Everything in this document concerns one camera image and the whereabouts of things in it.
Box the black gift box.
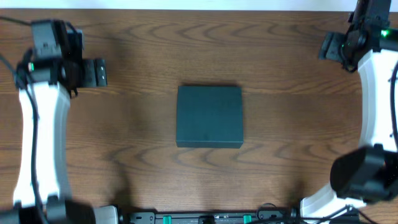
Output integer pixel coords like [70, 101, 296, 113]
[175, 86, 244, 149]

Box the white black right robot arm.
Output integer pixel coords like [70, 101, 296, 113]
[299, 0, 397, 223]

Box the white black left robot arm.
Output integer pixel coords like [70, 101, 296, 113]
[1, 57, 123, 223]

